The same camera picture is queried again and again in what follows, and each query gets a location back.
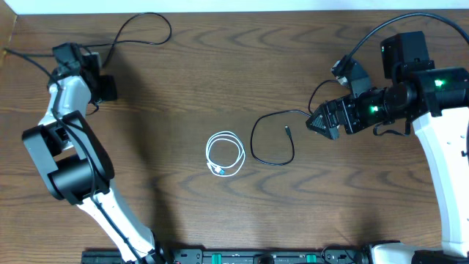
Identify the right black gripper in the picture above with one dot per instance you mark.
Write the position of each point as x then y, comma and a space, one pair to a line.
345, 107

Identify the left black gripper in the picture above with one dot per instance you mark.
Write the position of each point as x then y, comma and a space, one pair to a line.
68, 53

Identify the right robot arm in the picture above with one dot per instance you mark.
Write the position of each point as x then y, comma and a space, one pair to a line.
434, 105

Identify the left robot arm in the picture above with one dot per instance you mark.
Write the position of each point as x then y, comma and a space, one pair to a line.
73, 163

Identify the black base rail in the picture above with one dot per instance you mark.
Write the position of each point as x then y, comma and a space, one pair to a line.
330, 254

